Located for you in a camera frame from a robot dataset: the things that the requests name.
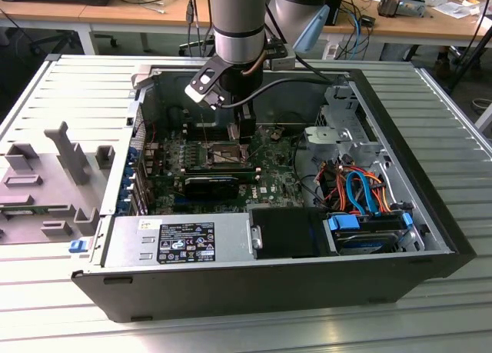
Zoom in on blue expansion card latch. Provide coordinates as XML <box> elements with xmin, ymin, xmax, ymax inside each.
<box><xmin>121</xmin><ymin>144</ymin><xmax>140</xmax><ymax>216</ymax></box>

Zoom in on white paper sheets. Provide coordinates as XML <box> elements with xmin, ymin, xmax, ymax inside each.
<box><xmin>432</xmin><ymin>0</ymin><xmax>481</xmax><ymax>20</ymax></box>

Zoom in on CPU socket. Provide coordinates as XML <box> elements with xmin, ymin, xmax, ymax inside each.
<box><xmin>207</xmin><ymin>139</ymin><xmax>249</xmax><ymax>166</ymax></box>

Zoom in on metal heat sink cooler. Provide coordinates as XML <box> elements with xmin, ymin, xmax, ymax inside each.
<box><xmin>376</xmin><ymin>0</ymin><xmax>401</xmax><ymax>18</ymax></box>

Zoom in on silver drive cage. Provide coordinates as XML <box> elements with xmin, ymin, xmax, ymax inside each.
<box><xmin>311</xmin><ymin>75</ymin><xmax>389</xmax><ymax>169</ymax></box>

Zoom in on black case fan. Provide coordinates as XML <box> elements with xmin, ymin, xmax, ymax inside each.
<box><xmin>167</xmin><ymin>105</ymin><xmax>188</xmax><ymax>129</ymax></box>

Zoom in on grey desktop device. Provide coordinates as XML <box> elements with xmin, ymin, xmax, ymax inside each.
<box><xmin>399</xmin><ymin>0</ymin><xmax>427</xmax><ymax>18</ymax></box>

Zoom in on black PC case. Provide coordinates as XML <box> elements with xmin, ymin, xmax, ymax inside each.
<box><xmin>71</xmin><ymin>62</ymin><xmax>477</xmax><ymax>324</ymax></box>

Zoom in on pale blue teach pendant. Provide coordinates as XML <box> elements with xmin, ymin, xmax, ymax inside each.
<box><xmin>292</xmin><ymin>3</ymin><xmax>331</xmax><ymax>53</ymax></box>

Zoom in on black graphics card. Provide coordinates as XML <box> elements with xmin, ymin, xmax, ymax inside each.
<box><xmin>183</xmin><ymin>175</ymin><xmax>240</xmax><ymax>200</ymax></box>

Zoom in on black camera cable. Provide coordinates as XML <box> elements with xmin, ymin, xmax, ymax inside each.
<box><xmin>214</xmin><ymin>55</ymin><xmax>335</xmax><ymax>110</ymax></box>

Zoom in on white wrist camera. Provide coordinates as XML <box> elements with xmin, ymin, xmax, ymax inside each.
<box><xmin>183</xmin><ymin>65</ymin><xmax>227</xmax><ymax>108</ymax></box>

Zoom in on silver round bracket plate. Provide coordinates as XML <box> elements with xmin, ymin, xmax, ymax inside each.
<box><xmin>303</xmin><ymin>125</ymin><xmax>353</xmax><ymax>154</ymax></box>

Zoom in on black upright box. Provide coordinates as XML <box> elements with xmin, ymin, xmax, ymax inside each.
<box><xmin>324</xmin><ymin>0</ymin><xmax>346</xmax><ymax>26</ymax></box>

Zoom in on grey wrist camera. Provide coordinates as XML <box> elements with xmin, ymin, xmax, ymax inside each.
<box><xmin>267</xmin><ymin>43</ymin><xmax>298</xmax><ymax>72</ymax></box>

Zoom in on blue flat wire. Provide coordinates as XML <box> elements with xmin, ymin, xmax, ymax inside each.
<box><xmin>344</xmin><ymin>168</ymin><xmax>384</xmax><ymax>218</ymax></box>

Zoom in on blue disk carrier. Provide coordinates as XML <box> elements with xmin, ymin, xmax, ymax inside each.
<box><xmin>326</xmin><ymin>211</ymin><xmax>415</xmax><ymax>238</ymax></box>

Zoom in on white power strip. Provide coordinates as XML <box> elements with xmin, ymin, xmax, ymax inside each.
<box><xmin>321</xmin><ymin>37</ymin><xmax>340</xmax><ymax>60</ymax></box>

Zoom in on orange wire bundle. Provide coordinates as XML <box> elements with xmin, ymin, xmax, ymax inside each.
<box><xmin>322</xmin><ymin>164</ymin><xmax>394</xmax><ymax>215</ymax></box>

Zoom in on wooden desk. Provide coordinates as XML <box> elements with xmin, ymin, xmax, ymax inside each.
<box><xmin>0</xmin><ymin>0</ymin><xmax>492</xmax><ymax>58</ymax></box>

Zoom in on green motherboard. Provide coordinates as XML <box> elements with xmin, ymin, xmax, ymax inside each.
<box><xmin>144</xmin><ymin>124</ymin><xmax>308</xmax><ymax>215</ymax></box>

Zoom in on grey parts rack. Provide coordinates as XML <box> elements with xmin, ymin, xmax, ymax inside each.
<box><xmin>0</xmin><ymin>121</ymin><xmax>116</xmax><ymax>246</ymax></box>

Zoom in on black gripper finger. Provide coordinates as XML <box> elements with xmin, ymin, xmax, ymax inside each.
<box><xmin>237</xmin><ymin>105</ymin><xmax>257</xmax><ymax>145</ymax></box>

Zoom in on green RAM stick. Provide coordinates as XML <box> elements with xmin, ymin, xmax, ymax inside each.
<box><xmin>0</xmin><ymin>205</ymin><xmax>49</xmax><ymax>218</ymax></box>
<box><xmin>184</xmin><ymin>167</ymin><xmax>258</xmax><ymax>181</ymax></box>

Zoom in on silver power supply unit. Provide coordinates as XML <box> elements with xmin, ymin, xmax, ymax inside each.
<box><xmin>100</xmin><ymin>213</ymin><xmax>257</xmax><ymax>268</ymax></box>

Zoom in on hard disk drive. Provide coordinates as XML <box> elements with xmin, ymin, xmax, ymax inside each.
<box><xmin>333</xmin><ymin>229</ymin><xmax>399</xmax><ymax>257</ymax></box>

